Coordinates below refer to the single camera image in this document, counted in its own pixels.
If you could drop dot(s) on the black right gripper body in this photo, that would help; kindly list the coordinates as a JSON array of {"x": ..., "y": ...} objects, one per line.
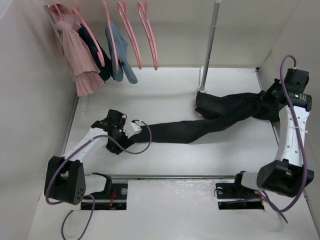
[{"x": 269, "y": 96}]

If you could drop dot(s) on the empty pink hanger left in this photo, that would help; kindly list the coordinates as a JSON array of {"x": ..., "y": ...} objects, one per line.
[{"x": 122, "y": 9}]

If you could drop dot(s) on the grey metal rack pole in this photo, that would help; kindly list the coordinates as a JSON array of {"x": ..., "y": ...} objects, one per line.
[{"x": 213, "y": 25}]

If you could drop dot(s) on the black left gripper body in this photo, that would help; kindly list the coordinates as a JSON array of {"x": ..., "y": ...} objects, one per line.
[{"x": 120, "y": 137}]

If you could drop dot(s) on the empty pink hanger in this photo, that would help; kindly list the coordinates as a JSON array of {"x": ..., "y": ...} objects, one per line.
[
  {"x": 143, "y": 15},
  {"x": 122, "y": 9}
]

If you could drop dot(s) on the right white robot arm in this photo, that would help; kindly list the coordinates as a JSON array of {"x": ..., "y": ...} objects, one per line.
[{"x": 285, "y": 174}]

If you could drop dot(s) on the pink hanger with denim garment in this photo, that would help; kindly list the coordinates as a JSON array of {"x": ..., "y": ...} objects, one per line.
[{"x": 112, "y": 37}]

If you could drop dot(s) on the light blue denim garment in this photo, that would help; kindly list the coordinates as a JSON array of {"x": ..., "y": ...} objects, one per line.
[{"x": 121, "y": 45}]

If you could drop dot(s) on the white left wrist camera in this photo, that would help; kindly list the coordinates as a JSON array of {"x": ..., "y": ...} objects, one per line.
[{"x": 130, "y": 129}]

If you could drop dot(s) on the empty pink hanger right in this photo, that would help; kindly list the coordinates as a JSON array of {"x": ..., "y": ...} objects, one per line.
[{"x": 143, "y": 15}]

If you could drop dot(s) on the black trousers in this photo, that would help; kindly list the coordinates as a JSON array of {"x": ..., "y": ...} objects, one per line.
[{"x": 219, "y": 114}]

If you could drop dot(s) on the navy blue garment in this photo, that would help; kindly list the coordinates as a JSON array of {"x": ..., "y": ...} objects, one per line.
[{"x": 106, "y": 71}]

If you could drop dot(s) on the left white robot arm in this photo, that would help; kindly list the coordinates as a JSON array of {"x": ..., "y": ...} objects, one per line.
[{"x": 66, "y": 178}]

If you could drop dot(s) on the metal rail at table front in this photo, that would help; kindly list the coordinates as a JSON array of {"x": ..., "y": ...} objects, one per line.
[{"x": 167, "y": 177}]

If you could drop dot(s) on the pink pleated garment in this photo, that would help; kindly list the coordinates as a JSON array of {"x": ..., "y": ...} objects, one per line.
[{"x": 81, "y": 65}]

